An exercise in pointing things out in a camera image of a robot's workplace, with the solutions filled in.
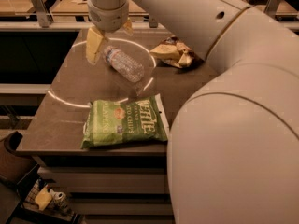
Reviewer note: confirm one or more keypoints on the brown chair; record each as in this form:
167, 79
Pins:
18, 173

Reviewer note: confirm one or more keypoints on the left metal bracket post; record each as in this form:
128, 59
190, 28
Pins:
42, 13

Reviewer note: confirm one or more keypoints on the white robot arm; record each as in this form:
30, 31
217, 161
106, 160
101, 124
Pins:
233, 149

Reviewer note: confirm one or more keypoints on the green Kettle chips bag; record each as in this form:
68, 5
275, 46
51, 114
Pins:
112, 123

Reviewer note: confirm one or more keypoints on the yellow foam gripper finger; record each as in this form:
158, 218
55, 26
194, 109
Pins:
128, 27
94, 43

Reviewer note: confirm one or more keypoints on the yellow cloth on shelf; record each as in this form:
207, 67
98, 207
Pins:
43, 199

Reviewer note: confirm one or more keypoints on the middle metal bracket post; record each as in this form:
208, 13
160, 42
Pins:
152, 22

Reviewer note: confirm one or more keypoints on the right metal bracket post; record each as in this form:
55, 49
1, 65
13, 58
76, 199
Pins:
274, 0

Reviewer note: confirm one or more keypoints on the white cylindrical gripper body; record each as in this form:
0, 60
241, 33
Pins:
108, 17

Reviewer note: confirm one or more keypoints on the clear plastic water bottle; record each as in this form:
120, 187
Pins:
127, 66

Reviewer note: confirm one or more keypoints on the metal bracket post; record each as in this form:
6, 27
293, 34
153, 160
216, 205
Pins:
274, 0
42, 13
152, 22

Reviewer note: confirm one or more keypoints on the brown crumpled chips bag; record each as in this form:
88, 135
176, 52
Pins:
174, 52

